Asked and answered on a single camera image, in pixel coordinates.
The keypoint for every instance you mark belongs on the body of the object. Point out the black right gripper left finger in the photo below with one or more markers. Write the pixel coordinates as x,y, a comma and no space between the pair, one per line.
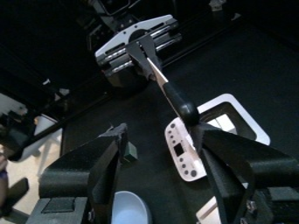
77,172

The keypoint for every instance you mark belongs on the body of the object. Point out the white stool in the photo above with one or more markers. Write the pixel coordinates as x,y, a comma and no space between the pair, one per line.
43,125

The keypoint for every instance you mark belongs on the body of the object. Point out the white flat board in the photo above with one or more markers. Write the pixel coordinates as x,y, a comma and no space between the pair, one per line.
206,211

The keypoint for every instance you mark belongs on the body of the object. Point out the white bowl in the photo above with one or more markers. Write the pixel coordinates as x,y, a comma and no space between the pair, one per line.
130,208

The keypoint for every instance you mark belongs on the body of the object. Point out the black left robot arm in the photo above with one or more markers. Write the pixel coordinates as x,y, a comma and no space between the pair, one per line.
111,13

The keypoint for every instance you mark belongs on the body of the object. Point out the white toy appliance with buttons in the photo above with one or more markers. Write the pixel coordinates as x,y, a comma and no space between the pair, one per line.
183,157

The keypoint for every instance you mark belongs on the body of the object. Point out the small dark green cube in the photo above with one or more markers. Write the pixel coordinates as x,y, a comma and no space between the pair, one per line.
131,152

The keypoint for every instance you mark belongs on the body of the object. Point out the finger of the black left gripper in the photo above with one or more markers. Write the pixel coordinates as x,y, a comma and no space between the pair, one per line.
151,51
136,57

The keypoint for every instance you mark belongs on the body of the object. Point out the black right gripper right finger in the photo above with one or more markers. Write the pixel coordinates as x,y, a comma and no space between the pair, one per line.
248,160

